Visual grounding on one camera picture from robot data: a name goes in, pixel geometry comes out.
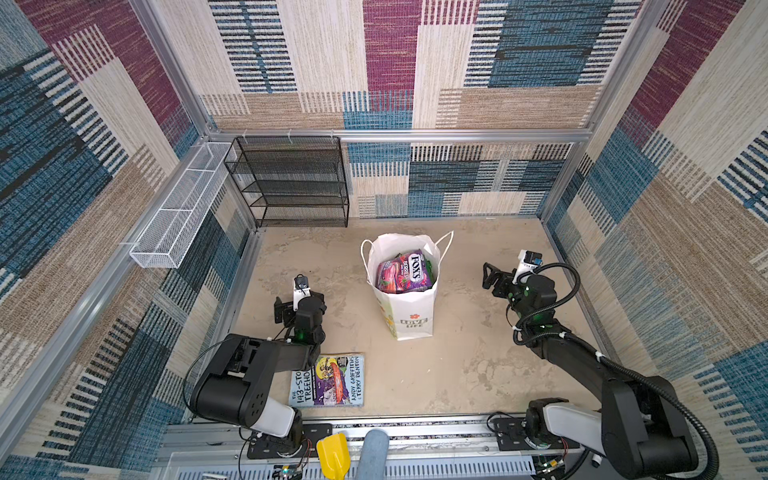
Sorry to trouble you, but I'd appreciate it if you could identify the purple berries candy bag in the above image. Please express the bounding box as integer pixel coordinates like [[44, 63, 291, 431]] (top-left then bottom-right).
[[375, 250, 437, 294]]

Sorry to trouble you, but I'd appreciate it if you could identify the white paper bag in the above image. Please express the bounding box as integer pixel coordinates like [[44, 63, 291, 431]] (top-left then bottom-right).
[[360, 231, 454, 341]]

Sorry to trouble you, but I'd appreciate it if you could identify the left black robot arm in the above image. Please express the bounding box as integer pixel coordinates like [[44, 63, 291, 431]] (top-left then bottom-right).
[[187, 291, 327, 455]]

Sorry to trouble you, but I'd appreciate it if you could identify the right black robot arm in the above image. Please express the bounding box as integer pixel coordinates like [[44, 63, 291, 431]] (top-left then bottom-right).
[[482, 259, 720, 479]]

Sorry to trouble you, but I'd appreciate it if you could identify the treehouse paperback book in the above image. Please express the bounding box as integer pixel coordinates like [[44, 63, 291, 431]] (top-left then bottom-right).
[[288, 353, 365, 408]]

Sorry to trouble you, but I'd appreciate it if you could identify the yellow plastic scoop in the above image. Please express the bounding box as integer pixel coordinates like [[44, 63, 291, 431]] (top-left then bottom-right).
[[316, 433, 351, 480]]

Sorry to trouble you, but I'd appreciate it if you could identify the grey cylinder roll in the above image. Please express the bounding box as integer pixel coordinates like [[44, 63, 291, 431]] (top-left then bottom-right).
[[355, 429, 389, 480]]

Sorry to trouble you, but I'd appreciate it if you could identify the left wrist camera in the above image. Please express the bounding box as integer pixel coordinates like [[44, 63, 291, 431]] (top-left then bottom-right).
[[292, 274, 311, 311]]

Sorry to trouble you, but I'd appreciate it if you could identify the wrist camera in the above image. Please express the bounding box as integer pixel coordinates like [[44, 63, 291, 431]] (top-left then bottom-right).
[[292, 274, 311, 311], [514, 250, 543, 283]]

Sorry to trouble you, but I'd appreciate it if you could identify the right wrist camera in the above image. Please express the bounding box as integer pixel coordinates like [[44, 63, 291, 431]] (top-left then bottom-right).
[[514, 250, 543, 283]]

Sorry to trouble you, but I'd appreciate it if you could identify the black wire shelf rack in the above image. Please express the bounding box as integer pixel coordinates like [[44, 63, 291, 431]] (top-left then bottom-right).
[[224, 136, 350, 228]]

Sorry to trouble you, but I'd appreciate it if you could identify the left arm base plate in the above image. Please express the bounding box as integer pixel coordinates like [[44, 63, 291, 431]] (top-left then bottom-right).
[[246, 423, 333, 460]]

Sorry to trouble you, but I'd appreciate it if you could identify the white wire mesh basket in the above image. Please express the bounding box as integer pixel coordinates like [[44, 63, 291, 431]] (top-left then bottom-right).
[[130, 142, 230, 269]]

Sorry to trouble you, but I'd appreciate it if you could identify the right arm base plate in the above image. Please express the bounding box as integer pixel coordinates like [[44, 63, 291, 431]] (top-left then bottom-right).
[[486, 415, 583, 453]]

